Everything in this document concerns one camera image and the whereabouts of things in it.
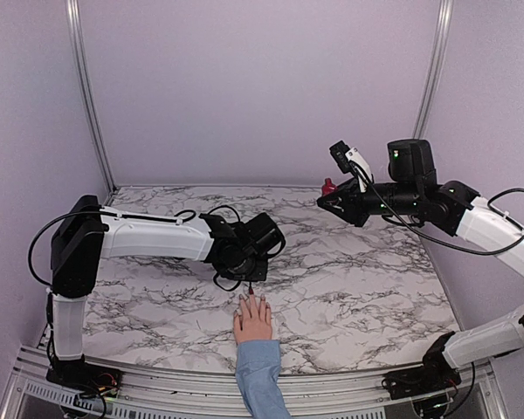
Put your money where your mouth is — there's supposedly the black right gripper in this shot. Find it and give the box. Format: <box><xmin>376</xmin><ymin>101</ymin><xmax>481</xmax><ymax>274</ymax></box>
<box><xmin>318</xmin><ymin>175</ymin><xmax>422</xmax><ymax>227</ymax></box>

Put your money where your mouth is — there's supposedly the red nail polish bottle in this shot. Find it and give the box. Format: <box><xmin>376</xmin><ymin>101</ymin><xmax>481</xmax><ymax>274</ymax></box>
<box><xmin>321</xmin><ymin>178</ymin><xmax>337</xmax><ymax>196</ymax></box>

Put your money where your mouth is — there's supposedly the blue shirt sleeve forearm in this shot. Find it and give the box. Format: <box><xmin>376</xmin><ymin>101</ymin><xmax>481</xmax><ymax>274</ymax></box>
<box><xmin>235</xmin><ymin>340</ymin><xmax>292</xmax><ymax>419</ymax></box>

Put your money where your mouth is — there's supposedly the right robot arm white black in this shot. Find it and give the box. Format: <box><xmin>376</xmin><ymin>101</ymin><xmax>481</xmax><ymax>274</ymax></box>
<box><xmin>317</xmin><ymin>139</ymin><xmax>524</xmax><ymax>391</ymax></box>

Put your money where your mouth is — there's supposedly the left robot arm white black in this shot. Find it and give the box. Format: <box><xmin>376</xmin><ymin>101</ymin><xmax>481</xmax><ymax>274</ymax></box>
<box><xmin>51</xmin><ymin>196</ymin><xmax>286</xmax><ymax>388</ymax></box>

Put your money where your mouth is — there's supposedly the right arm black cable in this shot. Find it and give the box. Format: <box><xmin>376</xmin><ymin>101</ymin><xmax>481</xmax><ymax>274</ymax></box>
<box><xmin>351</xmin><ymin>161</ymin><xmax>524</xmax><ymax>256</ymax></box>

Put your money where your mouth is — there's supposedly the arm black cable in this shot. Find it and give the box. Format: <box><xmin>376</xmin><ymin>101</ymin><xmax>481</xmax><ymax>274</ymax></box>
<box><xmin>27</xmin><ymin>204</ymin><xmax>245</xmax><ymax>292</ymax></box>
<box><xmin>351</xmin><ymin>161</ymin><xmax>524</xmax><ymax>256</ymax></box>

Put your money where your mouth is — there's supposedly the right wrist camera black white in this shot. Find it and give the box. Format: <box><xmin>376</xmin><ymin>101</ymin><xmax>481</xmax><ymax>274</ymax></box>
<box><xmin>329</xmin><ymin>141</ymin><xmax>373</xmax><ymax>193</ymax></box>

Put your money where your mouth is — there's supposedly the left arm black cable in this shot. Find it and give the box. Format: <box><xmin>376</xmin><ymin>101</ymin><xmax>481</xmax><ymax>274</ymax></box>
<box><xmin>27</xmin><ymin>204</ymin><xmax>245</xmax><ymax>292</ymax></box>

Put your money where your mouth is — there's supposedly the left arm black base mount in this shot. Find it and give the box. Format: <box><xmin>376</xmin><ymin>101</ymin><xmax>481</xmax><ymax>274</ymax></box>
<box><xmin>46</xmin><ymin>341</ymin><xmax>122</xmax><ymax>396</ymax></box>

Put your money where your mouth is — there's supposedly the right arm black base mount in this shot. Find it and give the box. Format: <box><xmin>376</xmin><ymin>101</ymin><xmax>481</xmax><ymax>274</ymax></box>
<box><xmin>382</xmin><ymin>332</ymin><xmax>462</xmax><ymax>400</ymax></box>

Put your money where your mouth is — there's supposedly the right aluminium corner post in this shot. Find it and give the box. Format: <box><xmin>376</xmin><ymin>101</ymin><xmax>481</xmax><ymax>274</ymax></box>
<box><xmin>412</xmin><ymin>0</ymin><xmax>454</xmax><ymax>139</ymax></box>

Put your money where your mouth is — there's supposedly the aluminium corner post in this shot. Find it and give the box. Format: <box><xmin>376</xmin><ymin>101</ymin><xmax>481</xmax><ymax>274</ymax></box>
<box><xmin>412</xmin><ymin>0</ymin><xmax>454</xmax><ymax>139</ymax></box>
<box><xmin>65</xmin><ymin>0</ymin><xmax>117</xmax><ymax>194</ymax></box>

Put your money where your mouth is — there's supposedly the left aluminium corner post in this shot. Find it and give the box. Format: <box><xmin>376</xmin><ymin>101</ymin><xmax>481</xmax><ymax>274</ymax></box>
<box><xmin>65</xmin><ymin>0</ymin><xmax>117</xmax><ymax>194</ymax></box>

